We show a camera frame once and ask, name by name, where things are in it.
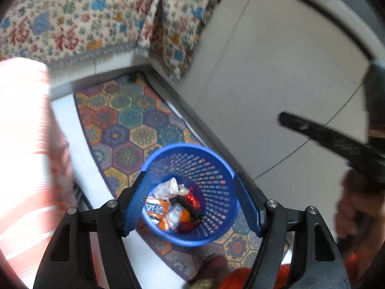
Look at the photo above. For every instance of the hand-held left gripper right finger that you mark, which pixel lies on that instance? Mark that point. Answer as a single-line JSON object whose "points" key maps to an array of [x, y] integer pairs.
{"points": [[246, 204]]}

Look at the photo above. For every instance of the person's right hand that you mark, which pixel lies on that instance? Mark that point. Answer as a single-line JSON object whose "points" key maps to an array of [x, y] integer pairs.
{"points": [[350, 210]]}

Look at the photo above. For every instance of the dark red slipper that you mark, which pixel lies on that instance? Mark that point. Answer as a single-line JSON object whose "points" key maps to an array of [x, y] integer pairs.
{"points": [[213, 266]]}

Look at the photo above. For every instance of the blue and orange snack packet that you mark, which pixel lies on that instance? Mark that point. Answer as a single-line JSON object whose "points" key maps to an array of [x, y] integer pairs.
{"points": [[155, 209]]}

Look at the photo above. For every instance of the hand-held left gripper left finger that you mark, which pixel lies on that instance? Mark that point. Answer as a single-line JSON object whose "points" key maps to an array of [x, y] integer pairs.
{"points": [[138, 204]]}

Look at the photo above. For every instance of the hexagon patterned rug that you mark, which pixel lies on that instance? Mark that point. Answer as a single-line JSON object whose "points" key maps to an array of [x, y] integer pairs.
{"points": [[129, 132]]}

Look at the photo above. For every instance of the printed blanket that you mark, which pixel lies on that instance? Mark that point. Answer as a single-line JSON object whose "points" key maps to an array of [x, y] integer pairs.
{"points": [[75, 12]]}

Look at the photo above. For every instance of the blue plastic basket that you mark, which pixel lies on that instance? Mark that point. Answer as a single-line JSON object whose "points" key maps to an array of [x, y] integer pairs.
{"points": [[204, 168]]}

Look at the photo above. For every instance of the orange clothing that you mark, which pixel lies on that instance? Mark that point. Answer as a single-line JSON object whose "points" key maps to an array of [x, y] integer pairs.
{"points": [[237, 278]]}

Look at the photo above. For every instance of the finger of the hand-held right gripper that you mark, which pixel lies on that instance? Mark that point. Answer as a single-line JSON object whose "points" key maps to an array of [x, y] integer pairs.
{"points": [[315, 132]]}

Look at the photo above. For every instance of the striped tablecloth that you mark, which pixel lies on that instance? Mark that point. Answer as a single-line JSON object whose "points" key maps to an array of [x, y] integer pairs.
{"points": [[27, 156]]}

